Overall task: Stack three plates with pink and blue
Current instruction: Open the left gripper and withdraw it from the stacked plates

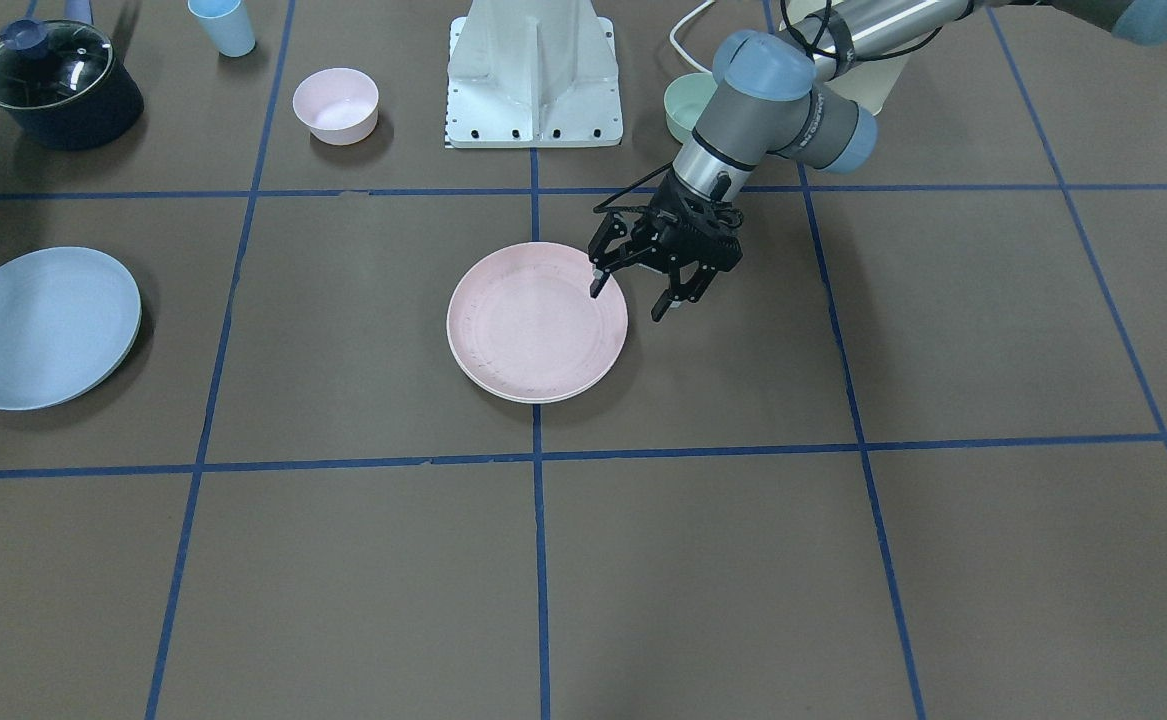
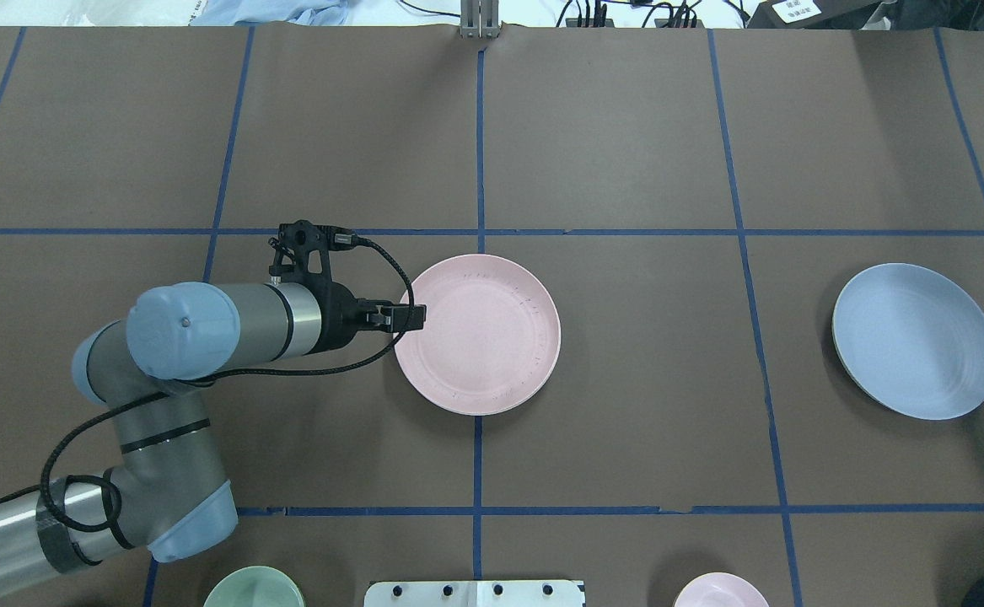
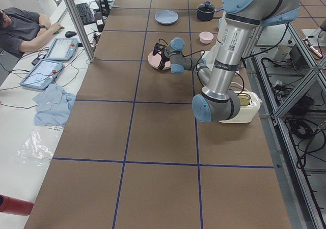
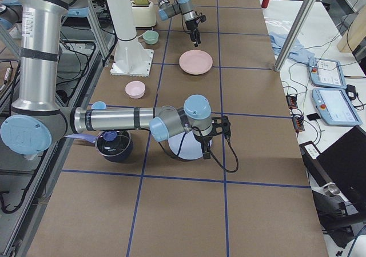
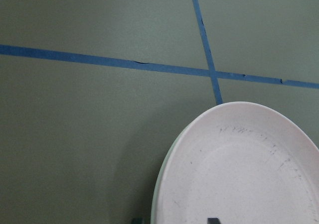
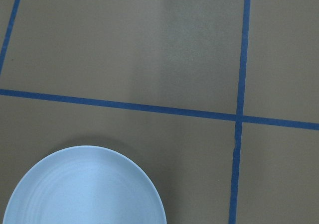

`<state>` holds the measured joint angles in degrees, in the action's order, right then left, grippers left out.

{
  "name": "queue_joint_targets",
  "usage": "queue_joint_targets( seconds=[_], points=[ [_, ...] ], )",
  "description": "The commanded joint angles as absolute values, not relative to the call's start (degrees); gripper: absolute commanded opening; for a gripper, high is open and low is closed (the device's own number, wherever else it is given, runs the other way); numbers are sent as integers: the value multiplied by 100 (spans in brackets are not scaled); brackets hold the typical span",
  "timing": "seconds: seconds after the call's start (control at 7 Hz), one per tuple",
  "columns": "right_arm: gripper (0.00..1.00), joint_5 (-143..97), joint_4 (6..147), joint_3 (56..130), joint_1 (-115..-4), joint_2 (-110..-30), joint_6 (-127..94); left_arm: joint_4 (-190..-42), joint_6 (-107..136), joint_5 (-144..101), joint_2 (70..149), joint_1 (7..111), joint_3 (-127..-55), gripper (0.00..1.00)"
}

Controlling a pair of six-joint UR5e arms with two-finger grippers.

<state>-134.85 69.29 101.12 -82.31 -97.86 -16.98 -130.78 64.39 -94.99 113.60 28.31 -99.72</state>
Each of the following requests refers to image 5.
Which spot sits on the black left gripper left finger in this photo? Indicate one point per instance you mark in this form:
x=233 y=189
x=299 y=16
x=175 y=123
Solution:
x=137 y=221

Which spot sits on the pink plate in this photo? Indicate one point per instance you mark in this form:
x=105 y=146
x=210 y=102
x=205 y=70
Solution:
x=243 y=163

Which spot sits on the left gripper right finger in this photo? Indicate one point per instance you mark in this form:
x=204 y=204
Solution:
x=213 y=221

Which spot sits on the cream white plate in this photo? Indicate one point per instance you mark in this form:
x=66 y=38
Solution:
x=159 y=181

